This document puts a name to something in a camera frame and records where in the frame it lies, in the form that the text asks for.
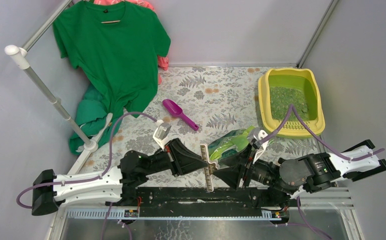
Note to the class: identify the dark green folded cloth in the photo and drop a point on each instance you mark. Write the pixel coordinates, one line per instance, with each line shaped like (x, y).
(91, 115)

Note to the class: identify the pink garment behind shirt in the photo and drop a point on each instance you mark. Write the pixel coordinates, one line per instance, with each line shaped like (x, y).
(162, 61)

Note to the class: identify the floral patterned mat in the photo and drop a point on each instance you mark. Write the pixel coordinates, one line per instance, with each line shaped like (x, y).
(217, 99)

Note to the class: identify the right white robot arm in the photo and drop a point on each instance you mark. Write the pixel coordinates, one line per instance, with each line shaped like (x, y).
(310, 173)

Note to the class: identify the white clothes rack pole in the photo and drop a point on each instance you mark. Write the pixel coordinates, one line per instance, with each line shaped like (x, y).
(18, 55)

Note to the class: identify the yellow green litter box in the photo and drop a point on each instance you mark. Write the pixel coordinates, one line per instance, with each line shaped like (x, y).
(279, 88)

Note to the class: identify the green t-shirt on hanger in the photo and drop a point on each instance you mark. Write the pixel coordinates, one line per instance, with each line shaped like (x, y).
(119, 59)

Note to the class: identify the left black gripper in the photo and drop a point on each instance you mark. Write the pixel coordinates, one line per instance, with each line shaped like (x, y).
(183, 155)

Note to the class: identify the small brown stick object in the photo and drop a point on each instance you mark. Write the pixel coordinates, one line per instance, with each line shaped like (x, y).
(209, 169)

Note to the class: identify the green cat litter bag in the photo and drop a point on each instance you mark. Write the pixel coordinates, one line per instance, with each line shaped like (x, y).
(235, 139)

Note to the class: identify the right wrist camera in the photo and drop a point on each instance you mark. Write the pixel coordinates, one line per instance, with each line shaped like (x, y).
(259, 141)

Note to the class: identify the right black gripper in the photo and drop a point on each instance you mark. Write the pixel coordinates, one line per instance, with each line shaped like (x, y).
(234, 170)

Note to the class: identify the magenta plastic scoop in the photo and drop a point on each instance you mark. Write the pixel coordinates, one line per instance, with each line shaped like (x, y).
(176, 111)

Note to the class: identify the wooden clothes hanger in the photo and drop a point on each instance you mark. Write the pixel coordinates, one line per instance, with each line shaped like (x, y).
(110, 22)

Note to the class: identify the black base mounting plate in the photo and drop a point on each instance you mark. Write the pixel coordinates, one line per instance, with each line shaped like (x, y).
(199, 199)

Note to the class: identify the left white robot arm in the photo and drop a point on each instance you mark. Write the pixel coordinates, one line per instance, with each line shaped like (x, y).
(115, 187)

